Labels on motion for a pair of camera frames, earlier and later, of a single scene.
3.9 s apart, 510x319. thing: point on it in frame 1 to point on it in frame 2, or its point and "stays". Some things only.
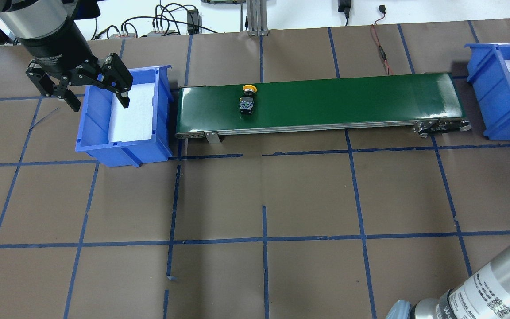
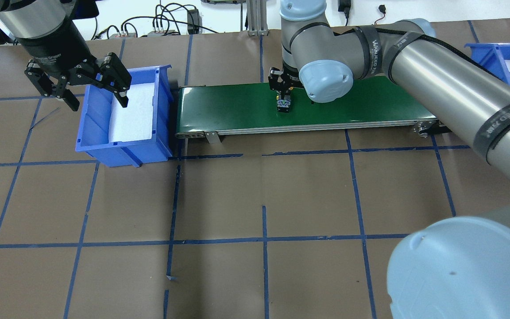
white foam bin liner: (135, 122) stays
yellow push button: (246, 102) to (283, 103)
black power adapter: (194, 21) stays
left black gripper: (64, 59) stays
